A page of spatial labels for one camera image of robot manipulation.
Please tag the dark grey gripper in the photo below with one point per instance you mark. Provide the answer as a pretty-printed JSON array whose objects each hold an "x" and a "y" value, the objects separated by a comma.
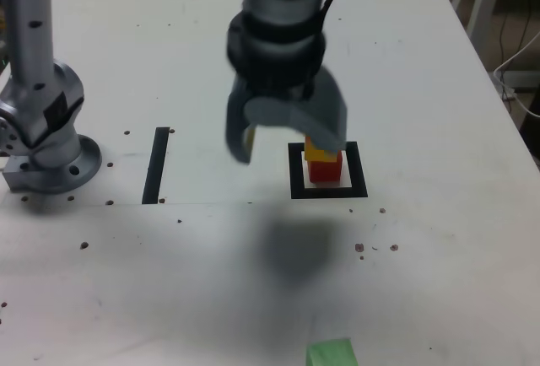
[{"x": 274, "y": 93}]

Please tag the yellow cube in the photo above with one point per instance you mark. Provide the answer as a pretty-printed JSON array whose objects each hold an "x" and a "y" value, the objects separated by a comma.
[{"x": 315, "y": 154}]

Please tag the red cube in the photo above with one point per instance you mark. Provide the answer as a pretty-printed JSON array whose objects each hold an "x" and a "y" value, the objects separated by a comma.
[{"x": 324, "y": 171}]

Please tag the green cube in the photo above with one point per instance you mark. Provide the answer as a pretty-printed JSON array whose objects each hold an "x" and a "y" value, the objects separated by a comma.
[{"x": 331, "y": 353}]

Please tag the black tape square outline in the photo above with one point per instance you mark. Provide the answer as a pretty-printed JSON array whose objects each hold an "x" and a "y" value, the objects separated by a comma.
[{"x": 358, "y": 172}]

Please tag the black tape strip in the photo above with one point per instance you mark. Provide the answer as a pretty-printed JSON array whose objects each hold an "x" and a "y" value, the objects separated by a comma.
[{"x": 155, "y": 163}]

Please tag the white frame legs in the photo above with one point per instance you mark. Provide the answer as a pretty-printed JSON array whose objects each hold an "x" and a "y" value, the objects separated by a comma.
[{"x": 484, "y": 3}]

